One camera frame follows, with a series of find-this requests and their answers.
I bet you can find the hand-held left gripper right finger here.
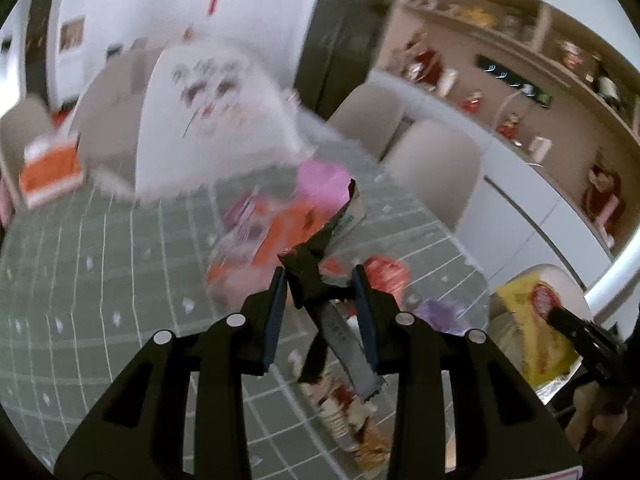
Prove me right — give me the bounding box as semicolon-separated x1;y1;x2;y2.
350;265;583;480

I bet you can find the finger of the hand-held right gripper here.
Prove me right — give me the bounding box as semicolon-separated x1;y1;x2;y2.
546;305;608;352

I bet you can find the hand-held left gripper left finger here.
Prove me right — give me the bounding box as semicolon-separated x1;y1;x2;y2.
52;266;288;480

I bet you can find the black silver foil wrapper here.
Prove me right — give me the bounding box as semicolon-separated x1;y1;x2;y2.
277;178;391;403

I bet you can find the yellow packet with red label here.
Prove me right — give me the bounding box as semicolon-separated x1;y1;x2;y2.
500;280;581;388

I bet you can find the orange plastic bag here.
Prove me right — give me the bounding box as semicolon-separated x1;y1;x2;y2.
207;195;346;306

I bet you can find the person's right hand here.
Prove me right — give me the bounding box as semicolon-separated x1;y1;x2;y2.
565;385;628;452

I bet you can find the purple plastic wrapper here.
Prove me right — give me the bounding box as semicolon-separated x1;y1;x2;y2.
415;300;468;336

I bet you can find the beige printed snack wrapper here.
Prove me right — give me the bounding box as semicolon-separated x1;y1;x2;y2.
315;385;391;471

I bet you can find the seated red doll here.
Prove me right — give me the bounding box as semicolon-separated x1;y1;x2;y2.
582;165;623;241

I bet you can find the white sideboard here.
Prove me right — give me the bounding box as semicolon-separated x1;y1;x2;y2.
365;70;640;311

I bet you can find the pink paper box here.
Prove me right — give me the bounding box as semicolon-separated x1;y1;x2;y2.
297;160;353;206

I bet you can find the white printed food cover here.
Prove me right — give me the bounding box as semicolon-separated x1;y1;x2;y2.
135;42;321;201

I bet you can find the dark bottle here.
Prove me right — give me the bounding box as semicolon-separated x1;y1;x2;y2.
595;75;626;111

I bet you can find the black power strip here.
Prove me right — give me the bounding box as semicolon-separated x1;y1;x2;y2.
477;55;553;106

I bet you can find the white paper cup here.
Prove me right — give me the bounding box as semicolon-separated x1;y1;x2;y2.
435;69;458;98

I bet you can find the orange tissue box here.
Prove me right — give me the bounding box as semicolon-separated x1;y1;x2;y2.
19;132;83;209

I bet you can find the large red figurine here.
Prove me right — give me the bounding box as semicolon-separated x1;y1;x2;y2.
404;32;446;86

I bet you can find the dark tall panel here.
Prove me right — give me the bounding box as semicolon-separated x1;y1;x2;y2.
295;0;406;116

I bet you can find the dark door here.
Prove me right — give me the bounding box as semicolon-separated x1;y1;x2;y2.
25;0;56;106

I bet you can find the white cable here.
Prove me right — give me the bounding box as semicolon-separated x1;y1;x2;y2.
497;91;527;128

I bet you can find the beige wall shelf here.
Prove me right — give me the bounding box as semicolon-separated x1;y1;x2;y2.
375;0;640;261

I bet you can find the small brown wall picture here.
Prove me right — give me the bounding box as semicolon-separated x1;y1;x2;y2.
59;17;86;52

